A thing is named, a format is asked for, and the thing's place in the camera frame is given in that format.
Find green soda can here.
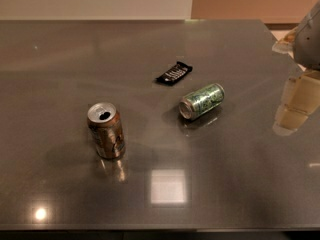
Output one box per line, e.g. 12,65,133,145
179,83,225,121

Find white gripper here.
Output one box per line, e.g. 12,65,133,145
272,1,320,136

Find orange soda can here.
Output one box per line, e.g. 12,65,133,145
87,102,125,160

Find black snack bar wrapper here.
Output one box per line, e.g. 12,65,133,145
156,61,193,86

